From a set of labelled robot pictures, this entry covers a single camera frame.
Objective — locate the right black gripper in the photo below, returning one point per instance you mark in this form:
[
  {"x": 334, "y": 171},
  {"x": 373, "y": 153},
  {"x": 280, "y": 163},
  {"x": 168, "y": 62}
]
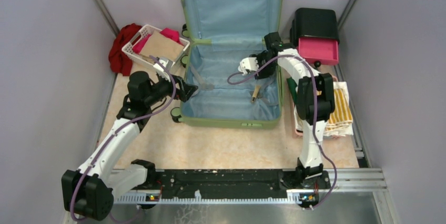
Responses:
[{"x": 262, "y": 74}]

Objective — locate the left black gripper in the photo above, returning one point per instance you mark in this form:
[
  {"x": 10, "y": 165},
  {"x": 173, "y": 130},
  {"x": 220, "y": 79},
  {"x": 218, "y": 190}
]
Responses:
[{"x": 185, "y": 90}]

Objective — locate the wooden stick bundle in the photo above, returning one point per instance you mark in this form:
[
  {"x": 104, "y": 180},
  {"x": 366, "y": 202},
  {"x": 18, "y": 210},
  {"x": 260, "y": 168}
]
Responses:
[{"x": 255, "y": 93}]

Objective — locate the black pink drawer cabinet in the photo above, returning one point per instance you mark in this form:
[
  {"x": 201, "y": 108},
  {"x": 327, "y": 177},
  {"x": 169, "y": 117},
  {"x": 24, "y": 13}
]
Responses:
[{"x": 314, "y": 32}]

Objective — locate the green hard-shell suitcase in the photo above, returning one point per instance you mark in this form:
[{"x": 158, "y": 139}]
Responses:
[{"x": 222, "y": 33}]

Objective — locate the yellow white striped garment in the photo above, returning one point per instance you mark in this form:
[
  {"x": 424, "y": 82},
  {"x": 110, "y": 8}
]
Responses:
[{"x": 341, "y": 120}]

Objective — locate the dark green garment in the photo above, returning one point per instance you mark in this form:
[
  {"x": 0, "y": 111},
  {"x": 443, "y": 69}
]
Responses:
[{"x": 292, "y": 86}]

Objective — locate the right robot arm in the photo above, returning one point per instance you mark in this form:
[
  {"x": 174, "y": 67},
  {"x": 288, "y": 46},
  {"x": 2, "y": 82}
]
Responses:
[{"x": 314, "y": 105}]

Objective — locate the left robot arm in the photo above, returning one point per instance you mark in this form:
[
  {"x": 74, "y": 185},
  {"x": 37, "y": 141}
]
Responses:
[{"x": 89, "y": 192}]

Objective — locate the tan folded cloth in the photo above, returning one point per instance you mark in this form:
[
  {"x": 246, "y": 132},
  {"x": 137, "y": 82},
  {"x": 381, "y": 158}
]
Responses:
[{"x": 157, "y": 45}]

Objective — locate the pink folded cloth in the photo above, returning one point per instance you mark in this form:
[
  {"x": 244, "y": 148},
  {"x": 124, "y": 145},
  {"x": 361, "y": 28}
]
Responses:
[{"x": 167, "y": 32}]

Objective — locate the white plastic basket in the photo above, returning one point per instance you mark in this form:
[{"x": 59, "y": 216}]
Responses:
[{"x": 138, "y": 59}]

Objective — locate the red cloth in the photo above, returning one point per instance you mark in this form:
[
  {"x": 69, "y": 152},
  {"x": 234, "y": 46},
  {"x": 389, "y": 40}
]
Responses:
[{"x": 119, "y": 62}]

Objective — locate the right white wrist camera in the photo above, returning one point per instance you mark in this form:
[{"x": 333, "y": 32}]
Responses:
[{"x": 248, "y": 65}]

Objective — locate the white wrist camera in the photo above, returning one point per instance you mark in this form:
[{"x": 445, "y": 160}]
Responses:
[
  {"x": 248, "y": 65},
  {"x": 163, "y": 66}
]

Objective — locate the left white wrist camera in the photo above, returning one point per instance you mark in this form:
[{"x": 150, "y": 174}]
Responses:
[{"x": 163, "y": 66}]

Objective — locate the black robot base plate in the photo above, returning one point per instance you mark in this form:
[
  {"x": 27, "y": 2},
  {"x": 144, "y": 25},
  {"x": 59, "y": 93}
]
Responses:
[{"x": 231, "y": 184}]

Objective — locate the aluminium frame rail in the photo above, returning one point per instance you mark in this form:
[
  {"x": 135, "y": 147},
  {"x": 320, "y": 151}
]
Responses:
[{"x": 342, "y": 180}]

